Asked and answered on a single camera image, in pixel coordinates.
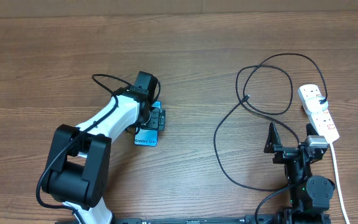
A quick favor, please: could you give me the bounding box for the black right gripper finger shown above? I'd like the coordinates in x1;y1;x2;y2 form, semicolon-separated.
306;123;319;136
264;122;282;153

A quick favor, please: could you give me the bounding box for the blue Samsung Galaxy smartphone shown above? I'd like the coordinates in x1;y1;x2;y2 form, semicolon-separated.
134;101;162;147

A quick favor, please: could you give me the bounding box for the black USB charging cable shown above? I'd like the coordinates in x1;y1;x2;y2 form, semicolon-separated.
213;53;328;192

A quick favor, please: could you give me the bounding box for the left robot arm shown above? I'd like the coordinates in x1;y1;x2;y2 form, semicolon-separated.
35;71;166;223

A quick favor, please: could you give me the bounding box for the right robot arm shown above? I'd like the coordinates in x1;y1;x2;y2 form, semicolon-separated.
264;123;336;224

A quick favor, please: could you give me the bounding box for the white charger adapter plug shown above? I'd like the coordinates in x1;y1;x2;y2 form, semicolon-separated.
305;96;328;114

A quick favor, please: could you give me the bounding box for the white power strip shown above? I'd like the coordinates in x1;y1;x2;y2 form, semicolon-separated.
297;84;339;144

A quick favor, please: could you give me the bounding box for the white power strip cord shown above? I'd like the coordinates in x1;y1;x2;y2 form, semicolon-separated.
329;142;350;224

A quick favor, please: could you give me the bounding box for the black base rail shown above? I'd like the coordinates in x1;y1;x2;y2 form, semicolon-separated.
110;213;332;224

